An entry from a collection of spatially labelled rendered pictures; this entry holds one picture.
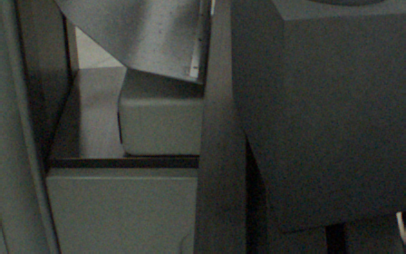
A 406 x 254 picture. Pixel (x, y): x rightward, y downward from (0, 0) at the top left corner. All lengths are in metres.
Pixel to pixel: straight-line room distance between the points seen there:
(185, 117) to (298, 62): 0.51
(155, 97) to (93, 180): 0.16
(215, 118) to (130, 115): 0.29
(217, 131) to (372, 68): 0.23
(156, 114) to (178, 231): 0.19
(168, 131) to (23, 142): 0.21
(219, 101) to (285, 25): 0.28
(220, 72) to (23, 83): 0.30
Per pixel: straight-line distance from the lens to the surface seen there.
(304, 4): 0.59
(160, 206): 1.14
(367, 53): 0.59
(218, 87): 0.86
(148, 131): 1.09
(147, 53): 1.06
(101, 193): 1.14
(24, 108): 1.07
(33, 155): 1.11
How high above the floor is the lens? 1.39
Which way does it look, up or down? 33 degrees down
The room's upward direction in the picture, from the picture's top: 1 degrees counter-clockwise
